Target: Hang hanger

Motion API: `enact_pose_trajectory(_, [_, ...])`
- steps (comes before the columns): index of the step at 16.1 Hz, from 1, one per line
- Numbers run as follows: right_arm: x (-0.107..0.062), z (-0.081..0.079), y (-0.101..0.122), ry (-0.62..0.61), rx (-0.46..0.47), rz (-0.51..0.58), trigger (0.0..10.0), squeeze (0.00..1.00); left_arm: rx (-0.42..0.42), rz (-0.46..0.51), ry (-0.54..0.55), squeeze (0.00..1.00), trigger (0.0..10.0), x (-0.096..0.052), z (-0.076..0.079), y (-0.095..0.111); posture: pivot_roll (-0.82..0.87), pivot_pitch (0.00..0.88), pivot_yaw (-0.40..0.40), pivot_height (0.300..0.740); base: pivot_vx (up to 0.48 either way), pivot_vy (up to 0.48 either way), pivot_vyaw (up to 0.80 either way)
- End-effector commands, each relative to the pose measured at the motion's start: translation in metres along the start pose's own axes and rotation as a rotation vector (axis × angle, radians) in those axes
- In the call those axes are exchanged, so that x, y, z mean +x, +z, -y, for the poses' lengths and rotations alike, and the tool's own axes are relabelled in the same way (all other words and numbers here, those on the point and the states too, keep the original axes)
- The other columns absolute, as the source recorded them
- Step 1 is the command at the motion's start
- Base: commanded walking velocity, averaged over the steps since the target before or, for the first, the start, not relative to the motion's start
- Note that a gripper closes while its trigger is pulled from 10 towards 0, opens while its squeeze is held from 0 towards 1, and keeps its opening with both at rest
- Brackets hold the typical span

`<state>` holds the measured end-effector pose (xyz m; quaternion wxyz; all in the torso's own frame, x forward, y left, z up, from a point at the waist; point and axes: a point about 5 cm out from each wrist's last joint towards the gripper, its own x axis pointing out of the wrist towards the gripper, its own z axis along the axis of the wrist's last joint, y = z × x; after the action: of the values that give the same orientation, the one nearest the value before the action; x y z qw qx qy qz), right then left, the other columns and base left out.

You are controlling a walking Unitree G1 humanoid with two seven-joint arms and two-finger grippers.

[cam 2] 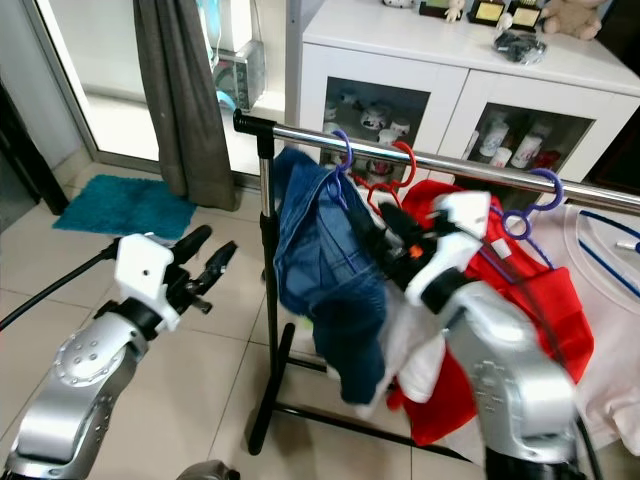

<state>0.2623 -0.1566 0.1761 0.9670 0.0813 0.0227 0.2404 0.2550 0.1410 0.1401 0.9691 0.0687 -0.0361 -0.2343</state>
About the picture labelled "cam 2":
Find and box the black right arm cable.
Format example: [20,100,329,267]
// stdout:
[573,410,603,480]

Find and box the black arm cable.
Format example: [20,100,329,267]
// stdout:
[0,240,121,331]
[573,410,603,480]

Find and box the red plastic hanger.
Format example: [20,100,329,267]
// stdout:
[360,140,419,206]

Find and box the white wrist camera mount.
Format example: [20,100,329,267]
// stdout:
[405,192,492,309]
[115,233,182,331]

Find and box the grey curtain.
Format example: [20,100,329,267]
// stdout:
[132,0,241,211]

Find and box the plain red polo shirt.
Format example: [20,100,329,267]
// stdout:
[390,180,596,446]

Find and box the white cloth piece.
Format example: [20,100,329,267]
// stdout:
[380,290,449,401]

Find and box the black cable bundle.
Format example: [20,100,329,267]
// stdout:
[495,30,549,65]

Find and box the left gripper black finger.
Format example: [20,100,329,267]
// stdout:
[170,225,214,267]
[196,245,241,301]

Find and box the purple plastic hanger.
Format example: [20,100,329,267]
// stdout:
[328,128,381,276]
[488,168,565,271]

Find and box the blue plastic hanger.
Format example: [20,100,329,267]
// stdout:
[578,208,640,253]

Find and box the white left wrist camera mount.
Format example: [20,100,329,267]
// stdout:
[115,233,182,331]

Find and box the black chrome clothes rack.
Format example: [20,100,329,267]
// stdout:
[233,108,640,461]

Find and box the glass sliding door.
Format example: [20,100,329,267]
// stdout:
[32,0,301,186]

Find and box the grey box appliance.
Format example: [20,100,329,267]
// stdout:
[215,40,266,111]

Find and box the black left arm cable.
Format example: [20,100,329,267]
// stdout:
[0,240,121,331]

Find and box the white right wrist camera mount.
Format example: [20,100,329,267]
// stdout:
[405,192,492,309]

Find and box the small framed picture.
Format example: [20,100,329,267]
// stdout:
[468,0,506,26]
[505,0,543,29]

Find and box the teal floor mat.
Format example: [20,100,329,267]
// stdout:
[52,175,196,239]

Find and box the white T-shirt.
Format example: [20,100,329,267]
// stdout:
[555,200,640,451]

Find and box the blue denim garment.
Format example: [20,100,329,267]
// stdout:
[272,148,396,406]

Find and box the brown teddy bear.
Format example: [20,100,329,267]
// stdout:
[543,0,603,41]

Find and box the white bottle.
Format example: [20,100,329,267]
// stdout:
[510,128,546,169]
[480,115,511,159]

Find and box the black shelf unit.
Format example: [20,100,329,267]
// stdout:
[0,90,31,236]

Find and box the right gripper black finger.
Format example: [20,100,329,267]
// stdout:
[375,203,419,251]
[363,228,406,281]

